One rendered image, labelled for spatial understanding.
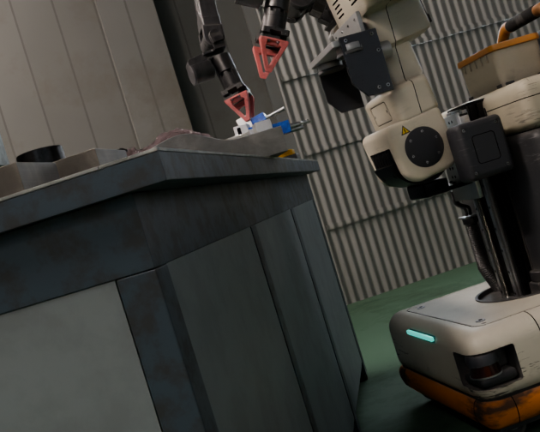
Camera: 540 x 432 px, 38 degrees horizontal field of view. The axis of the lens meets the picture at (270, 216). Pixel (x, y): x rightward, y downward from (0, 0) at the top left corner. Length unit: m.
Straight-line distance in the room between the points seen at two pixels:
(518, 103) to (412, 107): 0.26
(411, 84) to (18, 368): 1.36
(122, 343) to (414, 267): 3.92
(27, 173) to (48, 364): 0.30
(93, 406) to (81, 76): 3.76
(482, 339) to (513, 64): 0.74
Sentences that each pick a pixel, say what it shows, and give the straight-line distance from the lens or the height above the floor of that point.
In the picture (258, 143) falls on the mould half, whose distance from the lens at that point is 1.68.
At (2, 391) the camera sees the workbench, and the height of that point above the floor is 0.58.
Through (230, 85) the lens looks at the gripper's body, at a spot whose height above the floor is 1.04.
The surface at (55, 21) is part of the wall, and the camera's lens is 4.71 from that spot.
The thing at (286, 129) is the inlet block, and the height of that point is 0.85.
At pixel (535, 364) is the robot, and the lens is 1.95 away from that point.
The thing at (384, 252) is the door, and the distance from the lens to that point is 4.71.
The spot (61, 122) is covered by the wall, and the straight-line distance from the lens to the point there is 4.59.
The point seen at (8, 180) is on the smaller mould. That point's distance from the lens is 1.14.
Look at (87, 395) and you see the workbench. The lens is 0.97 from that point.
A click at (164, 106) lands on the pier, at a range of 4.41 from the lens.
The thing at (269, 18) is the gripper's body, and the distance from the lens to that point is 1.87.
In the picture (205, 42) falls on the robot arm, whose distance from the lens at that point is 2.22.
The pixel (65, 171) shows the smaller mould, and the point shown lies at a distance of 1.31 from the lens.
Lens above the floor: 0.71
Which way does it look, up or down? 1 degrees down
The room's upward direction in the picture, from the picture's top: 17 degrees counter-clockwise
